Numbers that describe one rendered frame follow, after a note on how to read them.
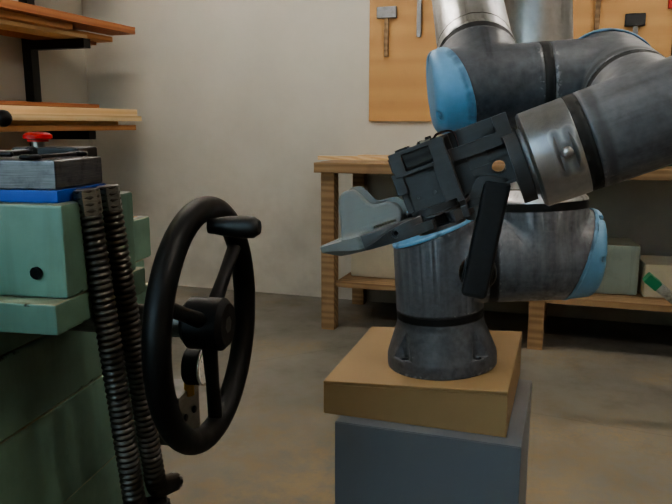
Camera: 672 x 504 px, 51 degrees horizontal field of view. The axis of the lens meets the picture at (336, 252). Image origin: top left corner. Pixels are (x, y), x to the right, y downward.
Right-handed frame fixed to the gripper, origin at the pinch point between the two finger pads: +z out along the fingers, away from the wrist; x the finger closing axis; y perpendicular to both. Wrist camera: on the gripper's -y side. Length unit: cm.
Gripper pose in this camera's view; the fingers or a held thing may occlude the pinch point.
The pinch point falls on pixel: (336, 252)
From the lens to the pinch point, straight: 69.7
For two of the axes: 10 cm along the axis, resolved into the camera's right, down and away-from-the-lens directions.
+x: -2.0, 1.8, -9.6
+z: -9.1, 3.2, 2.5
